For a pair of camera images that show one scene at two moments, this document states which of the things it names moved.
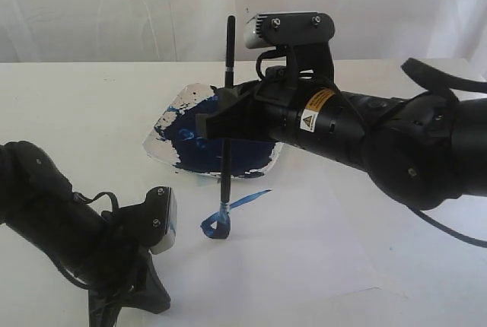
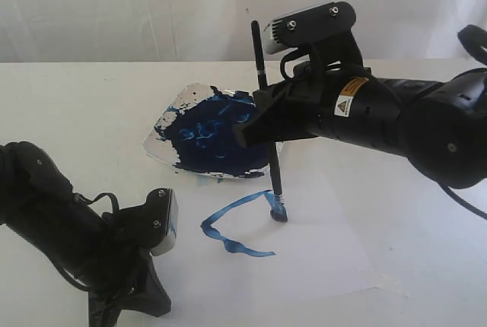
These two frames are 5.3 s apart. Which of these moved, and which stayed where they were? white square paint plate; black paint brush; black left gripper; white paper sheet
Moved: black paint brush
Stayed: white paper sheet; white square paint plate; black left gripper
